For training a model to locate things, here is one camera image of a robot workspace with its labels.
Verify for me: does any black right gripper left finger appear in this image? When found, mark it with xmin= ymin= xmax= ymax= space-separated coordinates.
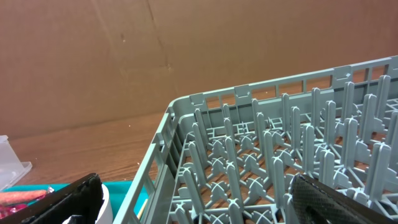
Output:
xmin=1 ymin=173 xmax=103 ymax=224

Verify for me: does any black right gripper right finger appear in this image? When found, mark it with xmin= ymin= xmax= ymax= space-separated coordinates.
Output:
xmin=292 ymin=174 xmax=395 ymax=224

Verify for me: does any wooden chopstick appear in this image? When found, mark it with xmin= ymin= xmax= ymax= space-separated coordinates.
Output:
xmin=137 ymin=199 xmax=148 ymax=220

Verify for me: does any grey dishwasher rack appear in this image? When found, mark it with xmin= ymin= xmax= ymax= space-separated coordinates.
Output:
xmin=114 ymin=57 xmax=397 ymax=223

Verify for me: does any teal plastic tray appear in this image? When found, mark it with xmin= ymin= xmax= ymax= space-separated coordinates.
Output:
xmin=4 ymin=180 xmax=149 ymax=218

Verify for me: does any red snack wrapper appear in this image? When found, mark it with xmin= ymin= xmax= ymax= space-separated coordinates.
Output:
xmin=1 ymin=187 xmax=55 ymax=219

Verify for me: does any orange carrot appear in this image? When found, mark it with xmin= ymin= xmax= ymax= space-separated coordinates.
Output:
xmin=1 ymin=190 xmax=47 ymax=206

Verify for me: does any clear plastic bin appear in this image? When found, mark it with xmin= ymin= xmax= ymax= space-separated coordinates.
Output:
xmin=0 ymin=135 xmax=32 ymax=190

